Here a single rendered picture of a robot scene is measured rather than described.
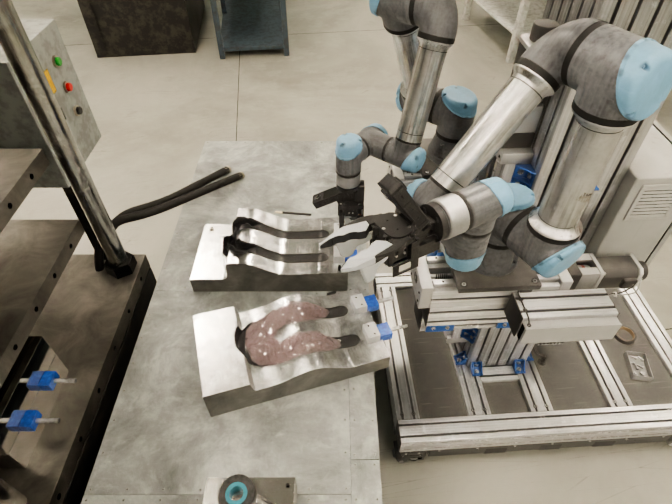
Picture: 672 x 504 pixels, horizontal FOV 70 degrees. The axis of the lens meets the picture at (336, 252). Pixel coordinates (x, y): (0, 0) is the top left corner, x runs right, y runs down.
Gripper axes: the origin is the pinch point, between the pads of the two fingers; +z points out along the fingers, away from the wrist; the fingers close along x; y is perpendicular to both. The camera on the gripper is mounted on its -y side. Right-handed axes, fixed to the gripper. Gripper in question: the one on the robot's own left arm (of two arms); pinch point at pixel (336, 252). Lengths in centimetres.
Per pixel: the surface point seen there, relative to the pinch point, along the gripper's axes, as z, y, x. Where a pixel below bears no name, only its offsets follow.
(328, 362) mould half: -5, 55, 21
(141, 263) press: 30, 55, 94
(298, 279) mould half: -12, 53, 54
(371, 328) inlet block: -21, 55, 25
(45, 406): 64, 57, 50
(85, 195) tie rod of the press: 36, 21, 87
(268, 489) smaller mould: 22, 59, 1
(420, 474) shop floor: -37, 145, 18
